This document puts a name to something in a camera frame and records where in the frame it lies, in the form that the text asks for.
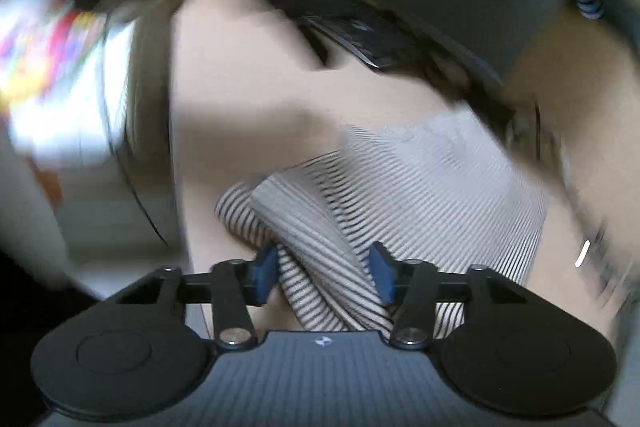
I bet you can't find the black keyboard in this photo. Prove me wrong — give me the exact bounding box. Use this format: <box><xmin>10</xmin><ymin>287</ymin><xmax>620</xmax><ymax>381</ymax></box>
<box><xmin>260</xmin><ymin>0</ymin><xmax>426</xmax><ymax>70</ymax></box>

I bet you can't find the thin black cable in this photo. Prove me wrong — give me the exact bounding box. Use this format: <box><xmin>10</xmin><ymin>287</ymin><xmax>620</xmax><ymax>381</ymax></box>
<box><xmin>100</xmin><ymin>19</ymin><xmax>170</xmax><ymax>249</ymax></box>

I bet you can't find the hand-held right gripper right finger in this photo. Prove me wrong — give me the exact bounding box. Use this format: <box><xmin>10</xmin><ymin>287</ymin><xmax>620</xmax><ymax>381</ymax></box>
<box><xmin>369</xmin><ymin>241</ymin><xmax>528</xmax><ymax>352</ymax></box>

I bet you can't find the grey striped long-sleeve top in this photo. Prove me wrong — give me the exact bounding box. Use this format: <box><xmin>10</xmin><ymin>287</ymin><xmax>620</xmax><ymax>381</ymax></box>
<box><xmin>215</xmin><ymin>107</ymin><xmax>551</xmax><ymax>342</ymax></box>

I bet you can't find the colourful printed box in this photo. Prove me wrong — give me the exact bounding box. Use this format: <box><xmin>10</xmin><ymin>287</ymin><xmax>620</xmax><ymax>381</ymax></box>
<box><xmin>0</xmin><ymin>0</ymin><xmax>113</xmax><ymax>108</ymax></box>

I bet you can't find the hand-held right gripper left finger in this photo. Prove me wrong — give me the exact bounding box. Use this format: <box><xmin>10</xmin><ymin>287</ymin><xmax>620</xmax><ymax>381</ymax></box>
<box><xmin>117</xmin><ymin>246</ymin><xmax>280</xmax><ymax>352</ymax></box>

